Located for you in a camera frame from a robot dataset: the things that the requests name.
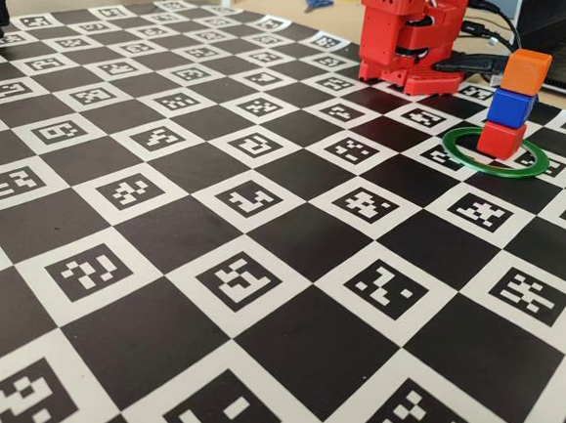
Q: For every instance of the red cube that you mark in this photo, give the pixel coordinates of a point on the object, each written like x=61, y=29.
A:
x=499, y=140

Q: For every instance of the blue cube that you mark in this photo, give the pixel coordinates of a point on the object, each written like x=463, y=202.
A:
x=509, y=108

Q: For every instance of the orange cube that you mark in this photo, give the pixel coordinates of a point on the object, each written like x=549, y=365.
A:
x=524, y=71

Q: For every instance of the red robot arm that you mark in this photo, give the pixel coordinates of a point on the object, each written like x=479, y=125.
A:
x=405, y=35

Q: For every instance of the black white marker mat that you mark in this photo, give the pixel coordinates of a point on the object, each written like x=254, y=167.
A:
x=274, y=318

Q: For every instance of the blue scissors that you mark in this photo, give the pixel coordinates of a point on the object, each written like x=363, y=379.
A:
x=319, y=3

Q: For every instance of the black table clamp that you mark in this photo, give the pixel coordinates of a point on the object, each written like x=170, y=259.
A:
x=476, y=64

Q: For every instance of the black laptop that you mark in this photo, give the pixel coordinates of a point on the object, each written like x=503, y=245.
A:
x=553, y=22

